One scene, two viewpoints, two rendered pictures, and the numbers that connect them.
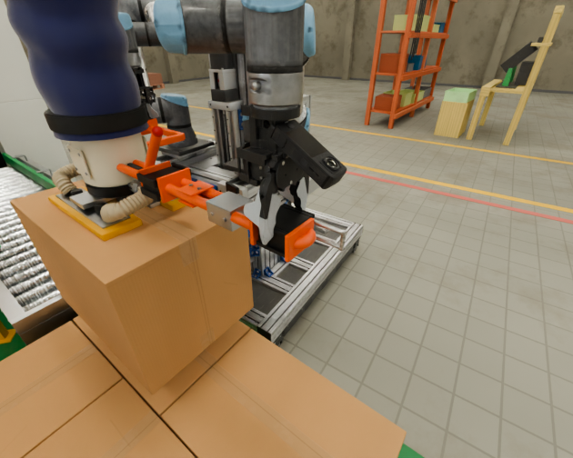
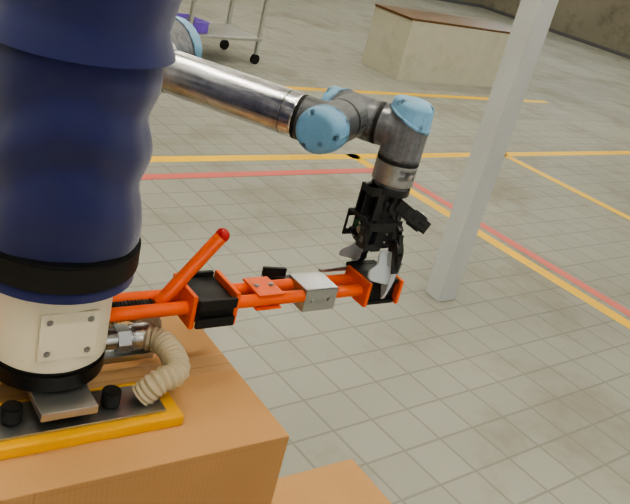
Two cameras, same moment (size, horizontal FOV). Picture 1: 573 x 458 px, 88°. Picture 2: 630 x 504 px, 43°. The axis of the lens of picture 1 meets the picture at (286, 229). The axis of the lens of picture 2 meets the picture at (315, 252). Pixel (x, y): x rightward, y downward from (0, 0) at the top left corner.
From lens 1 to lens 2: 141 cm
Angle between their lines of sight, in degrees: 67
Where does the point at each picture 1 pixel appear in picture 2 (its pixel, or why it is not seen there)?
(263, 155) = (395, 224)
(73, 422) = not seen: outside the picture
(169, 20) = (344, 133)
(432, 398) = not seen: hidden behind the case
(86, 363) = not seen: outside the picture
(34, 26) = (134, 140)
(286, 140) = (406, 208)
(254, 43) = (416, 151)
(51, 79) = (122, 208)
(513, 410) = (291, 428)
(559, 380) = (287, 373)
